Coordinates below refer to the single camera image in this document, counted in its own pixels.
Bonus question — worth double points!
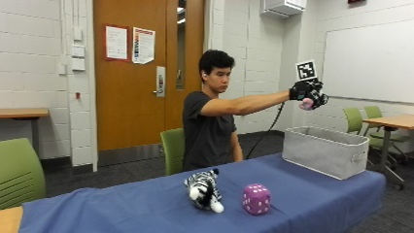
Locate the black glove cable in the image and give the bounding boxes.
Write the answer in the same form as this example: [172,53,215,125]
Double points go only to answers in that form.
[245,102,288,160]

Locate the wooden table with grey legs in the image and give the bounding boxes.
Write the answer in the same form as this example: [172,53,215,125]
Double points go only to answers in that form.
[363,114,414,191]
[0,108,51,157]

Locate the black t-shirt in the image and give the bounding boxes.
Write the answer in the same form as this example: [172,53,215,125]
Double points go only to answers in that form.
[181,90,239,173]

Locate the green chair with slotted back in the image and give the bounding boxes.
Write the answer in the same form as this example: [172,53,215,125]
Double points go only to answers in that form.
[0,138,48,211]

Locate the white paper with red border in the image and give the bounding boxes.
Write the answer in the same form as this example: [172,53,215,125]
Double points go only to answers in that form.
[104,24,131,62]

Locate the silver door handle plate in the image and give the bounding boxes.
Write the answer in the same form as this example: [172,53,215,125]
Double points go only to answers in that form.
[154,65,167,98]

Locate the brown wooden door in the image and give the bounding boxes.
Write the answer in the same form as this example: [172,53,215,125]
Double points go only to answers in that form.
[92,0,208,152]

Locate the metal door kick plate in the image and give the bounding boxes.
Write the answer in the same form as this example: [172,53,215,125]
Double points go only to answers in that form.
[98,143,166,167]

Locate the colourful printed poster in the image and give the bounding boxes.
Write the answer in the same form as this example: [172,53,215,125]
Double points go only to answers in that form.
[131,26,158,65]

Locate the white whiteboard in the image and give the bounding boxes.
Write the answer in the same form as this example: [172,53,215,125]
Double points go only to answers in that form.
[321,19,414,105]

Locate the small pink soft toy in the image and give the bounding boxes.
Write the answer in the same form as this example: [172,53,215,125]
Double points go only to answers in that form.
[300,97,316,112]

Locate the zebra soft toy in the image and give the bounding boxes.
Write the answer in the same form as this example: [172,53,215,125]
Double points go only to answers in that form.
[184,168,227,215]

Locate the purple plush die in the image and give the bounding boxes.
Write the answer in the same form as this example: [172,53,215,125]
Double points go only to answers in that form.
[241,183,273,216]

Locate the narrow door window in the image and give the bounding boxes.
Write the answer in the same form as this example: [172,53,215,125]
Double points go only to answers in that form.
[175,0,188,91]

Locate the white wall air unit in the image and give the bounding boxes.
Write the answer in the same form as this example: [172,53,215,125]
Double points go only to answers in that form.
[259,0,308,19]

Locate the white cube with black markers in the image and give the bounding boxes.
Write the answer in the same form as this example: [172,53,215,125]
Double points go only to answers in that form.
[296,59,320,82]

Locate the blue tablecloth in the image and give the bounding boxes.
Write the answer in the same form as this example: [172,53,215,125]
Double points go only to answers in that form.
[19,152,388,233]

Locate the grey fabric storage bin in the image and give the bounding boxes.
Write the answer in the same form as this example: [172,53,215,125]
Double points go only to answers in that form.
[281,125,372,181]

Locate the the person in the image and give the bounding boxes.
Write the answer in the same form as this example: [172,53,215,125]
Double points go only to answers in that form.
[181,49,331,173]

